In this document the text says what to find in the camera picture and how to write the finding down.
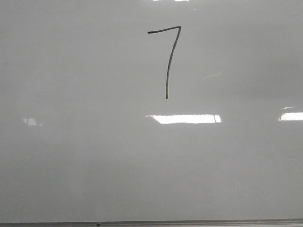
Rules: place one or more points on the white glossy whiteboard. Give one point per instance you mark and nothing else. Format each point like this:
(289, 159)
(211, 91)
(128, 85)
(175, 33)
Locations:
(130, 110)

